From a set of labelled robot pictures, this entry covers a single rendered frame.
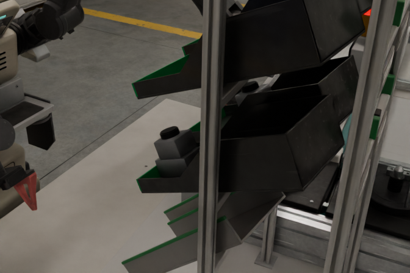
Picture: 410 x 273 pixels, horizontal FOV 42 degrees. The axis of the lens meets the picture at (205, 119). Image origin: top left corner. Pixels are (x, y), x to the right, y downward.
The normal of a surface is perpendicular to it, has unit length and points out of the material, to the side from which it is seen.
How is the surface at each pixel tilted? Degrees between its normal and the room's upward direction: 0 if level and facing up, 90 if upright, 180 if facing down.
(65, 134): 0
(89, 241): 0
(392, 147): 0
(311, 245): 90
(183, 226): 90
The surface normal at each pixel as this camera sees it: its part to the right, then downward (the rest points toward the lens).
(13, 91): 0.87, 0.25
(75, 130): 0.03, -0.87
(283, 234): -0.42, 0.44
